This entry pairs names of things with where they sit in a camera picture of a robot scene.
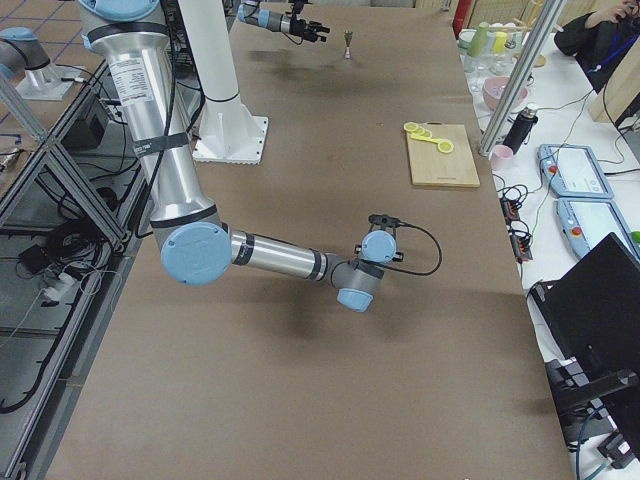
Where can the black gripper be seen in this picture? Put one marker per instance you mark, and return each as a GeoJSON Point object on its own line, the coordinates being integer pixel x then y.
{"type": "Point", "coordinates": [298, 25]}

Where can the steel jigger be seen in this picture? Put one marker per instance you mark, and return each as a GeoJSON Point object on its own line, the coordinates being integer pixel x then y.
{"type": "Point", "coordinates": [348, 36]}

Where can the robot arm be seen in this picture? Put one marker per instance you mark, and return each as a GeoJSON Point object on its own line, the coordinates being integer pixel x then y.
{"type": "Point", "coordinates": [251, 13]}
{"type": "Point", "coordinates": [196, 246]}

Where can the green cup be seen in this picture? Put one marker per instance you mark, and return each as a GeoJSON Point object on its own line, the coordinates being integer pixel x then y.
{"type": "Point", "coordinates": [479, 40]}

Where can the yellow cup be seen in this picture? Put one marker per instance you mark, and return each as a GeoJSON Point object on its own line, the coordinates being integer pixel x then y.
{"type": "Point", "coordinates": [499, 44]}

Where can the pink cup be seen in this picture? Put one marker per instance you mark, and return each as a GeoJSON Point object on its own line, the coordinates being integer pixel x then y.
{"type": "Point", "coordinates": [500, 156]}

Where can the yellow plastic knife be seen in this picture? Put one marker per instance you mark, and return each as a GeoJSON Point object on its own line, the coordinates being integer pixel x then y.
{"type": "Point", "coordinates": [425, 138]}

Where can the lemon slice on knife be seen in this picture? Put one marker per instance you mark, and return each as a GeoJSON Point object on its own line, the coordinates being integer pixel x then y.
{"type": "Point", "coordinates": [445, 147]}

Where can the wooden cutting board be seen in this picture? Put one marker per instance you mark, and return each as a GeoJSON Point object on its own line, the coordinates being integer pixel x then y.
{"type": "Point", "coordinates": [431, 168]}

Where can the pink bowl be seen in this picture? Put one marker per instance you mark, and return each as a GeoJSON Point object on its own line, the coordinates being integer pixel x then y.
{"type": "Point", "coordinates": [493, 89]}

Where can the black water bottle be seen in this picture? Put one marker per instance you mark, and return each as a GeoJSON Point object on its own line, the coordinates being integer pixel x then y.
{"type": "Point", "coordinates": [521, 127]}

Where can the person in black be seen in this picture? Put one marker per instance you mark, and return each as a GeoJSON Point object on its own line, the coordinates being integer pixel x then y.
{"type": "Point", "coordinates": [600, 40]}

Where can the teach pendant far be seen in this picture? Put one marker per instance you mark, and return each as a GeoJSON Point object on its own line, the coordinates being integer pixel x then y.
{"type": "Point", "coordinates": [573, 171]}

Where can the teach pendant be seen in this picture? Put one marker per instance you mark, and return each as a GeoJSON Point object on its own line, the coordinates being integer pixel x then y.
{"type": "Point", "coordinates": [573, 171]}
{"type": "Point", "coordinates": [587, 221]}

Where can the teach pendant near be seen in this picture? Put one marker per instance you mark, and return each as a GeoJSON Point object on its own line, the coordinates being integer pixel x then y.
{"type": "Point", "coordinates": [587, 221]}

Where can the black monitor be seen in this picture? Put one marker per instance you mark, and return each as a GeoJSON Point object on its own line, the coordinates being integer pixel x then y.
{"type": "Point", "coordinates": [593, 310]}

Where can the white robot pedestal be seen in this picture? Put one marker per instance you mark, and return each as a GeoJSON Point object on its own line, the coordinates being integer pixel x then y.
{"type": "Point", "coordinates": [228, 132]}

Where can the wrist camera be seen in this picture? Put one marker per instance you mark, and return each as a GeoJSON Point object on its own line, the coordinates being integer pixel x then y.
{"type": "Point", "coordinates": [384, 221]}

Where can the aluminium frame post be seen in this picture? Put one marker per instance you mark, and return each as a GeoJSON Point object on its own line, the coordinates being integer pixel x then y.
{"type": "Point", "coordinates": [532, 46]}

